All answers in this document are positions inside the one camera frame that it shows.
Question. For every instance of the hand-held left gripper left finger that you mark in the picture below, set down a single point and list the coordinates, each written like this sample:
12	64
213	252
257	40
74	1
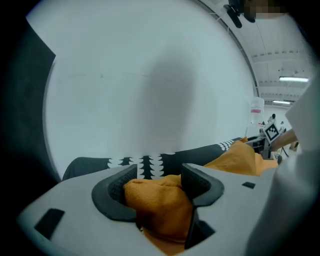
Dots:
75	225

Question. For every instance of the black white striped sofa blanket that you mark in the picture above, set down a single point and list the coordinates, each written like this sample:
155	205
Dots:
195	156

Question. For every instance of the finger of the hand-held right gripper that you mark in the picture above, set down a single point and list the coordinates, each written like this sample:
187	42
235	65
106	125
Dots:
255	141

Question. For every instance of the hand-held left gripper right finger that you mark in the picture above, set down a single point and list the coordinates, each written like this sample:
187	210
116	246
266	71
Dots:
225	220

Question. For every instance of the black head-worn camera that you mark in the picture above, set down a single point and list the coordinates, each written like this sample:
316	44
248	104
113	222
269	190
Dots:
235	15

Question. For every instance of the clear water bottle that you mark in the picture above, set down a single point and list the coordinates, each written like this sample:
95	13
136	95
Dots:
256	110

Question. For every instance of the ceiling strip light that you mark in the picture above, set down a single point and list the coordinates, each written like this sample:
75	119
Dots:
282	102
293	79

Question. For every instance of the person's white shirt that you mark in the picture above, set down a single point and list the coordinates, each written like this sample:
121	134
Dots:
295	200

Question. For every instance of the person's right forearm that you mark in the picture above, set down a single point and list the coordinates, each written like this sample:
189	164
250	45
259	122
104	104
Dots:
285	140

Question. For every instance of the orange pillow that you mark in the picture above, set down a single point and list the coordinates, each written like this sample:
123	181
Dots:
160	202

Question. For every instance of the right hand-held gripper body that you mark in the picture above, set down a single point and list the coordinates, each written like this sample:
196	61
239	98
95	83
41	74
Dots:
271	132

